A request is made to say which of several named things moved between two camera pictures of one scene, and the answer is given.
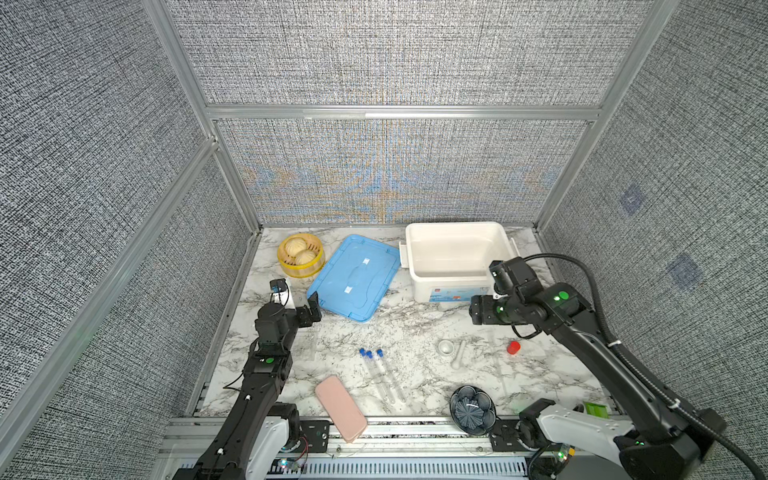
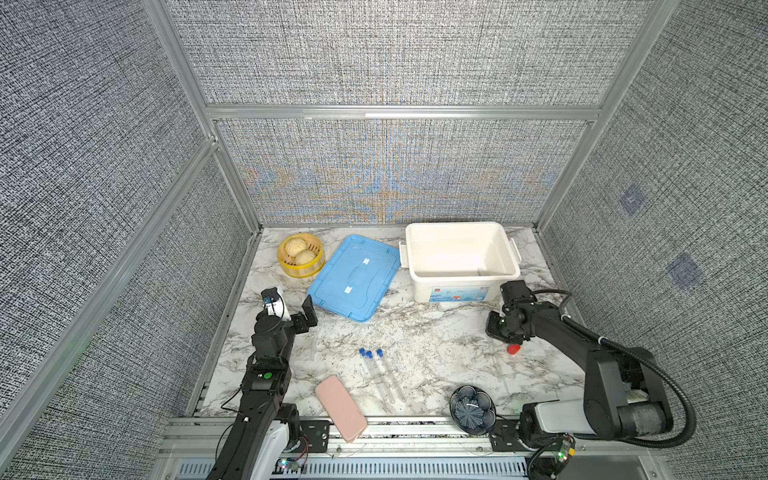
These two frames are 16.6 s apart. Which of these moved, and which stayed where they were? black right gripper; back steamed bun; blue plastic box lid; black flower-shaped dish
Moved: black right gripper
Stayed: black flower-shaped dish; back steamed bun; blue plastic box lid
